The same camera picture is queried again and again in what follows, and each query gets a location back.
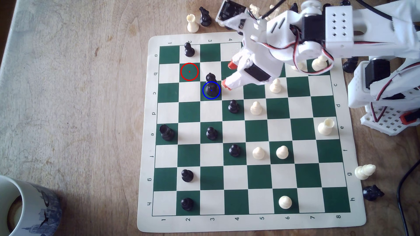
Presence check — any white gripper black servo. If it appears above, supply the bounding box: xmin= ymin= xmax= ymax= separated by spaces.
xmin=222 ymin=11 xmax=301 ymax=91

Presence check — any tall black chess piece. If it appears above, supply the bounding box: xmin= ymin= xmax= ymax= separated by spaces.
xmin=203 ymin=72 xmax=220 ymax=99

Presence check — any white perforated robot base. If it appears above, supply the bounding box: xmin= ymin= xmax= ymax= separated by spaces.
xmin=360 ymin=105 xmax=420 ymax=137

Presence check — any black chess bishop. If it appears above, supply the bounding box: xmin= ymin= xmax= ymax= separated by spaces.
xmin=199 ymin=7 xmax=213 ymax=28

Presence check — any white chess rook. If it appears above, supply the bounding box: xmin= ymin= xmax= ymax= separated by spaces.
xmin=317 ymin=118 xmax=335 ymax=136
xmin=186 ymin=14 xmax=200 ymax=33

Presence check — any large white chess piece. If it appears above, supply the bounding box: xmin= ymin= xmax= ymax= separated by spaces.
xmin=311 ymin=56 xmax=329 ymax=73

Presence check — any black chess rook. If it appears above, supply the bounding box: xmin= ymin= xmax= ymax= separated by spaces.
xmin=159 ymin=124 xmax=176 ymax=142

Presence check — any green white chess mat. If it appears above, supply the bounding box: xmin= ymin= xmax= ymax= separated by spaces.
xmin=137 ymin=31 xmax=367 ymax=234

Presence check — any black chess knight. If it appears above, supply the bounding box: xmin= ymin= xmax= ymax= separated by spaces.
xmin=362 ymin=184 xmax=385 ymax=202

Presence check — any orange black clamp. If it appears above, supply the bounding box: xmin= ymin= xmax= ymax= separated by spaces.
xmin=402 ymin=110 xmax=420 ymax=126

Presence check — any white mug skyline print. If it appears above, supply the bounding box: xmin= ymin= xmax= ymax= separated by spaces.
xmin=0 ymin=175 xmax=63 ymax=236

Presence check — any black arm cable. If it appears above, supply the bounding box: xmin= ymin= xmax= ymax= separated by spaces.
xmin=355 ymin=0 xmax=420 ymax=31

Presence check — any black power cable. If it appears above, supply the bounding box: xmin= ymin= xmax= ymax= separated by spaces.
xmin=396 ymin=157 xmax=420 ymax=236

